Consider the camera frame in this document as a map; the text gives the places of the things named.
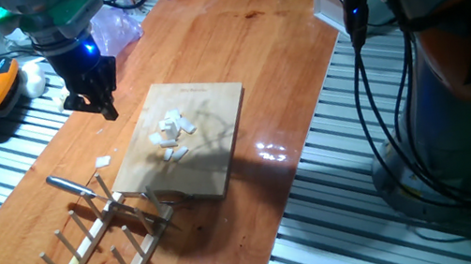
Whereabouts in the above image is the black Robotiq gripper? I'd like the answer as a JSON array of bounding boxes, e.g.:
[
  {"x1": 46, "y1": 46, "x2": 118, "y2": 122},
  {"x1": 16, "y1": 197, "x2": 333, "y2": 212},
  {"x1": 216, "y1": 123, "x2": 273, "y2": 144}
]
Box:
[{"x1": 44, "y1": 33, "x2": 126, "y2": 131}]

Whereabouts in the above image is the steel cleaver knife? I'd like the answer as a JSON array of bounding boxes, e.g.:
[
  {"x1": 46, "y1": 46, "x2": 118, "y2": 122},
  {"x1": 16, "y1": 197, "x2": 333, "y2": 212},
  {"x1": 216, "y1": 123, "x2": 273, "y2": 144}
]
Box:
[{"x1": 44, "y1": 156, "x2": 181, "y2": 249}]

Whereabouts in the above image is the spare white radish piece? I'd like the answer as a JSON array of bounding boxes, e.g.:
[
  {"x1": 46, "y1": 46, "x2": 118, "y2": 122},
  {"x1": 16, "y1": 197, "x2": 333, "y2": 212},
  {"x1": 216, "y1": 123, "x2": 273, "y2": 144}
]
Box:
[{"x1": 51, "y1": 86, "x2": 73, "y2": 114}]

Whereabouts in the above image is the large white radish lump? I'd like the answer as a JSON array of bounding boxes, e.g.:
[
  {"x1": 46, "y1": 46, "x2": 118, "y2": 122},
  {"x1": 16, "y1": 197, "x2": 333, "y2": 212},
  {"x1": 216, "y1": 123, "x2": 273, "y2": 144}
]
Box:
[{"x1": 17, "y1": 60, "x2": 50, "y2": 101}]

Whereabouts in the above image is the white radish chunk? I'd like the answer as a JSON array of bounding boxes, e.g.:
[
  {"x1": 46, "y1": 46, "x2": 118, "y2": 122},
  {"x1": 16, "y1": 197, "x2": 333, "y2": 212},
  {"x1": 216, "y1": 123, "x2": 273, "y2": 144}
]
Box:
[{"x1": 164, "y1": 107, "x2": 183, "y2": 123}]

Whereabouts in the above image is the clear plastic bag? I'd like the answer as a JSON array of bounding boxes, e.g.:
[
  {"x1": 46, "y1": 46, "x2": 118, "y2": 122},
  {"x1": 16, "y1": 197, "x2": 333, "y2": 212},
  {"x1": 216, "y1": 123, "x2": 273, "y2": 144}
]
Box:
[{"x1": 86, "y1": 0, "x2": 148, "y2": 60}]

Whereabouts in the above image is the wooden cutting board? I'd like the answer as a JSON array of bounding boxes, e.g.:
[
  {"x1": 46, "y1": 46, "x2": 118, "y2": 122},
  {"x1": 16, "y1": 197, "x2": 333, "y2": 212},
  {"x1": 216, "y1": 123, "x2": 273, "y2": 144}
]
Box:
[{"x1": 96, "y1": 70, "x2": 260, "y2": 216}]

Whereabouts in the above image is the wooden peg dish rack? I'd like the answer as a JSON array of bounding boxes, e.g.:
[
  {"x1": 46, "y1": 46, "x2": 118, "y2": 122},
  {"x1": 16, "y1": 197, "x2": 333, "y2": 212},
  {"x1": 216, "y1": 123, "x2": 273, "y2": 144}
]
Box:
[{"x1": 27, "y1": 160, "x2": 184, "y2": 264}]

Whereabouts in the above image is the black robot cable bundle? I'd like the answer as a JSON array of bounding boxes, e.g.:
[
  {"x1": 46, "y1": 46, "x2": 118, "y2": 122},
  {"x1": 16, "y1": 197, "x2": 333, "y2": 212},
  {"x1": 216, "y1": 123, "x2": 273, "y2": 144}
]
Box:
[{"x1": 103, "y1": 0, "x2": 471, "y2": 264}]

